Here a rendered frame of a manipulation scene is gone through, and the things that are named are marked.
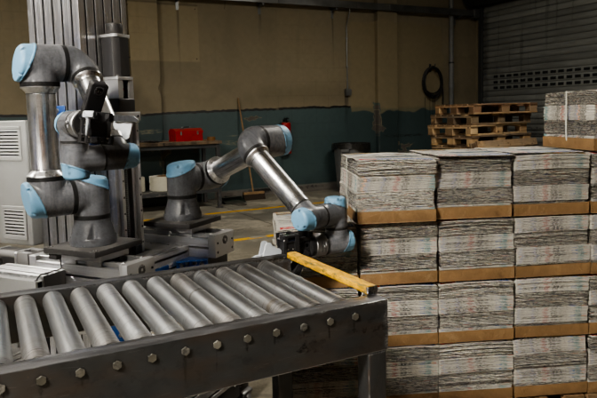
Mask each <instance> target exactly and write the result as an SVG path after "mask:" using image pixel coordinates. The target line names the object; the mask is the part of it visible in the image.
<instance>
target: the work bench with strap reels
mask: <svg viewBox="0 0 597 398"><path fill-rule="evenodd" d="M187 127H189V126H185V127H183V128H185V129H170V130H169V140H167V141H163V142H159V143H158V142H156V143H147V142H140V143H139V151H156V150H173V149H191V148H200V149H201V150H202V162H205V161H206V151H205V149H206V148H209V147H215V153H216V156H218V157H220V147H219V144H222V140H207V139H203V130H202V128H187ZM141 189H142V198H152V197H162V196H167V179H166V174H163V175H154V176H149V188H145V177H141ZM214 192H217V199H218V206H217V208H223V206H222V194H221V188H217V189H207V190H200V191H196V193H197V194H203V202H202V203H209V202H208V196H207V193H214Z"/></svg>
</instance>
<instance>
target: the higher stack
mask: <svg viewBox="0 0 597 398"><path fill-rule="evenodd" d="M544 108H545V109H544V115H543V116H544V117H545V118H544V121H546V122H544V129H545V131H544V133H545V134H544V136H551V137H566V140H567V137H568V138H584V139H597V90H583V91H576V92H553V93H547V94H546V95H545V106H544ZM554 148H562V149H570V150H577V151H585V153H587V154H589V155H590V159H589V162H590V163H589V165H590V166H587V167H589V168H588V169H589V174H588V175H589V176H590V177H588V178H589V179H588V181H589V183H588V184H589V188H587V189H588V192H589V193H588V200H587V201H591V202H597V150H584V149H574V148H564V147H554ZM585 214H586V215H588V217H589V221H587V223H589V224H590V225H588V226H589V227H588V228H589V229H588V230H587V231H586V232H587V233H588V236H587V243H589V244H590V246H591V247H590V252H591V253H590V255H591V256H590V258H589V259H588V261H589V262H592V263H594V262H597V213H591V212H589V213H585ZM584 275H587V276H588V277H589V279H588V280H589V282H588V283H589V285H588V288H589V289H588V296H587V297H588V300H587V303H588V309H587V321H588V322H597V274H584ZM583 335H585V349H586V350H587V351H586V355H587V357H586V359H587V361H586V374H585V376H586V381H587V382H595V381H597V333H594V334H589V333H588V334H583ZM582 394H583V395H584V396H585V398H597V392H595V393H587V392H585V393H582Z"/></svg>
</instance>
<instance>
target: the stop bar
mask: <svg viewBox="0 0 597 398"><path fill-rule="evenodd" d="M287 259H290V260H292V261H294V262H297V263H299V264H300V265H302V266H305V267H308V268H310V269H312V270H314V271H316V272H318V273H320V274H322V275H326V276H328V277H329V278H331V279H334V280H336V281H338V282H340V283H343V284H345V285H347V286H349V287H352V288H354V289H356V290H358V291H361V292H363V293H365V294H367V295H371V294H376V293H378V286H377V285H375V284H373V283H369V282H366V281H364V280H363V279H360V278H358V277H355V276H353V275H350V274H348V273H345V272H343V271H341V270H338V269H336V268H335V267H331V266H328V265H326V264H324V263H322V262H320V261H317V260H315V259H311V258H309V257H308V256H305V255H303V254H300V253H298V252H296V251H291V252H287Z"/></svg>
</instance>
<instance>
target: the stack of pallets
mask: <svg viewBox="0 0 597 398"><path fill-rule="evenodd" d="M520 106H525V111H519V107H520ZM447 107H450V113H447ZM535 112H537V102H523V103H482V104H454V105H435V114H434V115H431V116H430V118H431V125H427V128H428V135H430V137H431V139H432V144H431V145H432V150H436V149H444V148H447V149H470V147H469V144H470V143H474V142H475V141H484V140H493V138H494V140H498V139H512V138H513V136H520V139H525V138H530V136H531V132H527V123H530V122H531V121H530V116H531V113H535ZM513 116H519V122H513ZM493 117H494V121H493ZM443 118H447V123H443V122H442V119H443ZM507 126H515V131H508V130H507ZM488 127H491V131H488ZM440 129H445V132H443V133H440ZM465 129H466V131H465ZM442 139H447V143H442Z"/></svg>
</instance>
